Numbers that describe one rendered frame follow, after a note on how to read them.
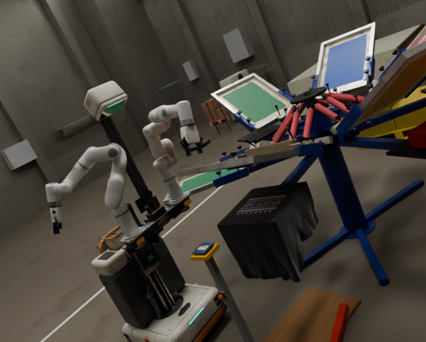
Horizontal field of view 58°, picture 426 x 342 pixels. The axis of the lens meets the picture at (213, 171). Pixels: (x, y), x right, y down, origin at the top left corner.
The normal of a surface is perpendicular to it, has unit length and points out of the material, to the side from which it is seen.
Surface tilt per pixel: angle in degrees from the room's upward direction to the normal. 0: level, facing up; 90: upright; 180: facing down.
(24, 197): 90
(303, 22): 90
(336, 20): 90
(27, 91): 90
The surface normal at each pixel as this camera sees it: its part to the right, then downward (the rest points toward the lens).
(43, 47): 0.70, -0.11
